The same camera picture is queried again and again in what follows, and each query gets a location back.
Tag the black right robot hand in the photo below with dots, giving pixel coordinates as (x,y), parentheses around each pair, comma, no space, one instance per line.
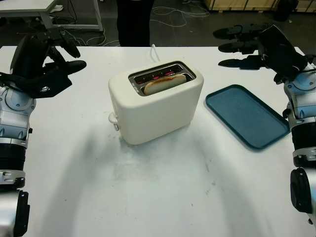
(276,39)

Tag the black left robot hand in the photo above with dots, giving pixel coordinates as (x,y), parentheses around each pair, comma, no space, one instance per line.
(27,54)

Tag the slice of toast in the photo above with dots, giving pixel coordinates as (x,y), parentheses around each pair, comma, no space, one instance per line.
(163,84)

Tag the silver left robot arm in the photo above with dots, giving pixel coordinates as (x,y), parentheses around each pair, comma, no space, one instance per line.
(14,108)

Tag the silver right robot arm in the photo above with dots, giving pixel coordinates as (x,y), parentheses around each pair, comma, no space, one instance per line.
(303,98)

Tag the person with beige sweater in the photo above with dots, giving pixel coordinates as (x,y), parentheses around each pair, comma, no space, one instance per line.
(134,22)

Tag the cream two-slot toaster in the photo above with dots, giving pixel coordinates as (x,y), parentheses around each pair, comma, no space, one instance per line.
(158,113)

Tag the black bin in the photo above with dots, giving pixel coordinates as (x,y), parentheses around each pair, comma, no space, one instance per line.
(285,10)

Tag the white desk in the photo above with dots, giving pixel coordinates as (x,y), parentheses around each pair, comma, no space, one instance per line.
(24,6)

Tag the wooden crate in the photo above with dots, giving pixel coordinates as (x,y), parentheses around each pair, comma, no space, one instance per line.
(237,4)

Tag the teal plastic tray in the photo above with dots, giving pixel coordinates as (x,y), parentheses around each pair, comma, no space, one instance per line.
(247,116)

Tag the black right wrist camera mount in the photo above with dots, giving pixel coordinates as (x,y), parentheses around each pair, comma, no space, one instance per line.
(288,65)

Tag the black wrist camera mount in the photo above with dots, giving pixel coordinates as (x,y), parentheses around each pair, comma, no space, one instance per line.
(288,65)
(49,85)

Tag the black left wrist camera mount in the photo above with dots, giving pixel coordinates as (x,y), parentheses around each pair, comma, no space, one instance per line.
(49,85)

